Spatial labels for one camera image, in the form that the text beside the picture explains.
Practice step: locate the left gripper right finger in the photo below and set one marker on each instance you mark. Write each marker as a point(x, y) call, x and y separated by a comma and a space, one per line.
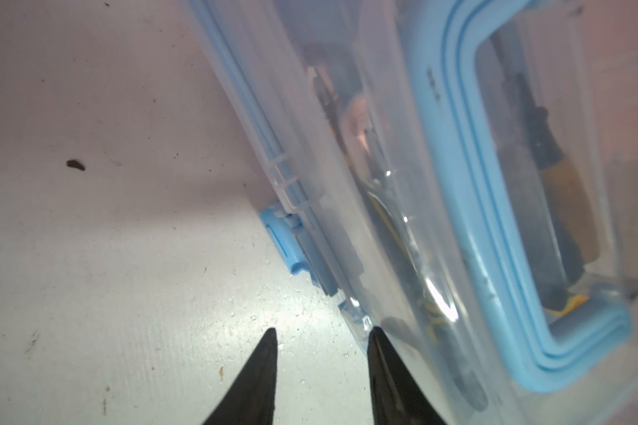
point(396, 398)

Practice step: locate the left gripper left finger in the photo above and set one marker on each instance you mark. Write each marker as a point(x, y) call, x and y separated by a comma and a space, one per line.
point(251, 397)

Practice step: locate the small yellow handle screwdriver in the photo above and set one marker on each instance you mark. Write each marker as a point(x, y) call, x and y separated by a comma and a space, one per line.
point(555, 216)

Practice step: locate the light blue plastic tool box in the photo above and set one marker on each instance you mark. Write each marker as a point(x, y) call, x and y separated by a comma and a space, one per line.
point(434, 87)

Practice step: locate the large yellow black utility knife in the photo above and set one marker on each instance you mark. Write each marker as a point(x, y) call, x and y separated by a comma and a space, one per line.
point(339, 90)

